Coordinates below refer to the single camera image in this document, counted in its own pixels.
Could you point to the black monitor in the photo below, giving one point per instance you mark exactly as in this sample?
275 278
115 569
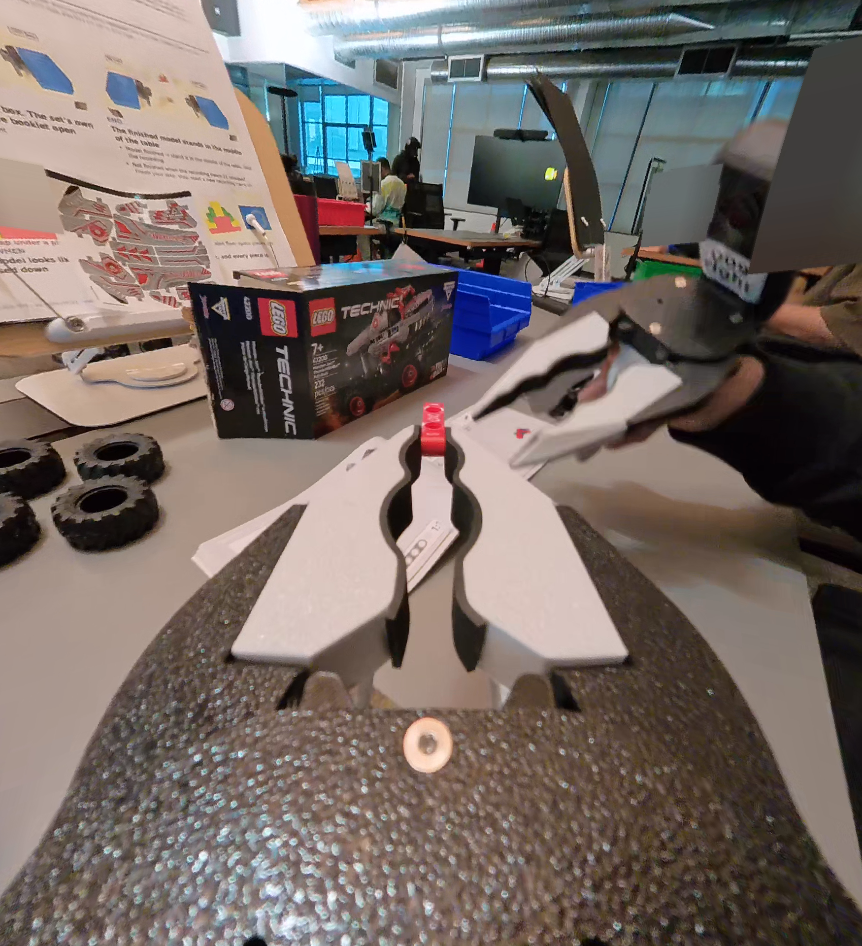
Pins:
512 174

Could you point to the black office chair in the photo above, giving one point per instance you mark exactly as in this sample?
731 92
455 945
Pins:
423 203

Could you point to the blue storage bin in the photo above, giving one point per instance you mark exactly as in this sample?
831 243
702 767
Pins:
490 314
595 290

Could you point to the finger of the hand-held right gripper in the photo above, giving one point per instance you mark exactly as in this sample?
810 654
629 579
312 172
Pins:
623 399
549 347

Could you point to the toy sticker sheet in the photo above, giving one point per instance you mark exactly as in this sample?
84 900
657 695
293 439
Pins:
135 244

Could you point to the ceiling air vent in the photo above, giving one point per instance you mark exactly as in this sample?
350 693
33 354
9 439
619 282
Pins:
465 68

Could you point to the tablet on stand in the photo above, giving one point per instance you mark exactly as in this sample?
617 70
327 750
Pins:
370 177

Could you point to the black document stand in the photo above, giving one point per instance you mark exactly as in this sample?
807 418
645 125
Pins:
571 162

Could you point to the person's right hand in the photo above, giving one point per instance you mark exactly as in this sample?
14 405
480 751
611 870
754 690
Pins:
734 392

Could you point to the toy instruction booklet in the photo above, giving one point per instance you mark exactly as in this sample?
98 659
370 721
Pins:
501 443

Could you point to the red storage bin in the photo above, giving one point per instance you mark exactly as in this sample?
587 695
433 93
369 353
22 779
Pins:
341 213

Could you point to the green storage bin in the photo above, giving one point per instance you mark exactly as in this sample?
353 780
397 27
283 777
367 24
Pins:
664 257

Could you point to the black toy set box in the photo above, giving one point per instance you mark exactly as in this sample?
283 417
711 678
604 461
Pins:
276 355

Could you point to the person's right forearm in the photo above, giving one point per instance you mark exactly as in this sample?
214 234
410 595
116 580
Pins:
822 443

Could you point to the black webcam bar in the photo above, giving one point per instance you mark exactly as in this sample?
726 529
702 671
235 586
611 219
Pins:
521 134

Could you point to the grey desk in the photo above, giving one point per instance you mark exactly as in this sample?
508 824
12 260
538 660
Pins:
106 650

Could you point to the red toy brick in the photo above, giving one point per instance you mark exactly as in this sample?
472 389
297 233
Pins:
433 436

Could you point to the silver ceiling duct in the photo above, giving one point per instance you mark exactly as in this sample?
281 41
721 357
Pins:
549 29

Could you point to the wooden background desk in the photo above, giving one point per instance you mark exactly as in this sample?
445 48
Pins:
468 238

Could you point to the black floor lamp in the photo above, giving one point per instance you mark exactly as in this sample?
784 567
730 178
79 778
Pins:
283 122

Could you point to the dark red panel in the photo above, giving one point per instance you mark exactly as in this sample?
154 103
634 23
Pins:
305 229

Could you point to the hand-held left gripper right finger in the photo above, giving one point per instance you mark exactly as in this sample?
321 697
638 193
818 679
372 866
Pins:
542 584

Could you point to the printed instruction sheet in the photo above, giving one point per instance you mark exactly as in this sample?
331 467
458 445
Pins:
106 111

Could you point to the person's upper body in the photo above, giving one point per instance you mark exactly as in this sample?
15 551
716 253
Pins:
852 303

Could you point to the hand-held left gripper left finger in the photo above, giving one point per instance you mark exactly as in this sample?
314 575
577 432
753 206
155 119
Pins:
313 584

